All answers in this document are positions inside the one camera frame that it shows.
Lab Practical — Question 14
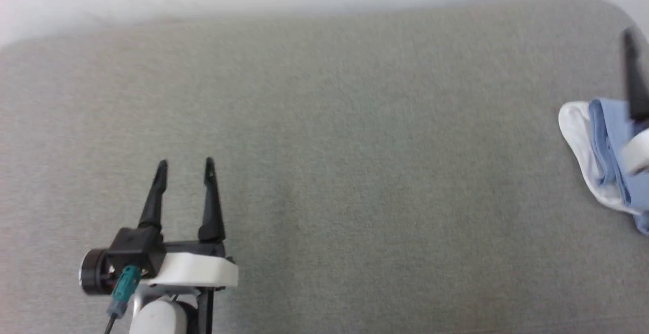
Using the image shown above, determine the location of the grey fabric sofa cushion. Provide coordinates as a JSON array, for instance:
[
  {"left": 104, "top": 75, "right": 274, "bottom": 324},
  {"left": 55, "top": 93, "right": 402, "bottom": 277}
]
[{"left": 0, "top": 0, "right": 649, "bottom": 334}]

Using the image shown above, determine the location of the left teal plug black cable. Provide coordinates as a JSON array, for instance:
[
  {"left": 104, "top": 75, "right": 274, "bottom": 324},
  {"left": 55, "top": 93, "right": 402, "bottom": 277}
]
[{"left": 103, "top": 265, "right": 143, "bottom": 334}]

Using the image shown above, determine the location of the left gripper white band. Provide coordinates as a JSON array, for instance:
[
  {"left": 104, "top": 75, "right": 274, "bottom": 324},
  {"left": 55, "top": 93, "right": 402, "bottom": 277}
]
[{"left": 79, "top": 157, "right": 239, "bottom": 296}]

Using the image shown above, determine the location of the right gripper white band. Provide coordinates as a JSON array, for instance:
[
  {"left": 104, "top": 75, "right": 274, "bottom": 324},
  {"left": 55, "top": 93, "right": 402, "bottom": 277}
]
[{"left": 621, "top": 27, "right": 649, "bottom": 175}]

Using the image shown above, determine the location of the light blue t-shirt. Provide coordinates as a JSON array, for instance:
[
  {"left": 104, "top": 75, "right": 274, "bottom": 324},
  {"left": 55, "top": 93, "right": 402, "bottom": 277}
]
[{"left": 558, "top": 97, "right": 649, "bottom": 236}]

